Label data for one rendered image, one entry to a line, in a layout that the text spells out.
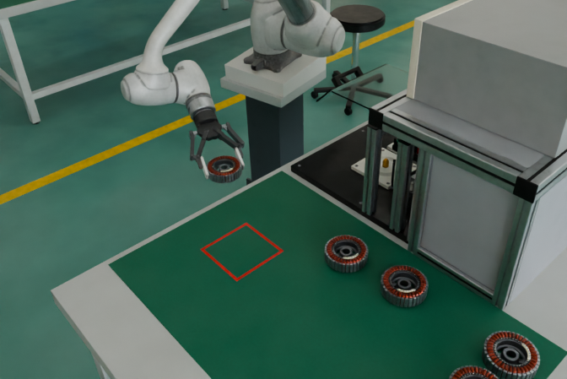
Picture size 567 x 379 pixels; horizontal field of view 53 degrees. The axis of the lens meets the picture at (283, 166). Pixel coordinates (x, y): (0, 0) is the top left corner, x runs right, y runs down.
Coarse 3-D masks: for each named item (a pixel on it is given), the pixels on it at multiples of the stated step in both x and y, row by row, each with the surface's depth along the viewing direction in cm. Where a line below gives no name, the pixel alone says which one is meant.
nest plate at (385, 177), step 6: (384, 150) 184; (384, 156) 181; (390, 156) 181; (396, 156) 181; (360, 162) 179; (390, 162) 178; (396, 162) 178; (354, 168) 177; (360, 168) 176; (384, 168) 176; (390, 168) 176; (414, 168) 176; (384, 174) 173; (390, 174) 173; (384, 180) 171; (390, 180) 171; (384, 186) 170; (390, 186) 169
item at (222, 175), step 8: (216, 160) 182; (224, 160) 183; (232, 160) 182; (208, 168) 178; (216, 168) 182; (224, 168) 182; (232, 168) 178; (240, 168) 180; (208, 176) 179; (216, 176) 176; (224, 176) 177; (232, 176) 177
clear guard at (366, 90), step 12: (372, 72) 167; (384, 72) 167; (396, 72) 167; (348, 84) 161; (360, 84) 161; (372, 84) 161; (384, 84) 160; (396, 84) 160; (324, 96) 162; (348, 96) 155; (360, 96) 155; (372, 96) 155; (384, 96) 155
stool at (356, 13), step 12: (336, 12) 349; (348, 12) 349; (360, 12) 348; (372, 12) 348; (348, 24) 335; (360, 24) 334; (372, 24) 335; (336, 72) 393; (312, 96) 377; (348, 108) 355
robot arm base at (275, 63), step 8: (256, 56) 230; (264, 56) 227; (272, 56) 226; (280, 56) 227; (288, 56) 230; (296, 56) 234; (256, 64) 226; (264, 64) 228; (272, 64) 227; (280, 64) 227; (288, 64) 231
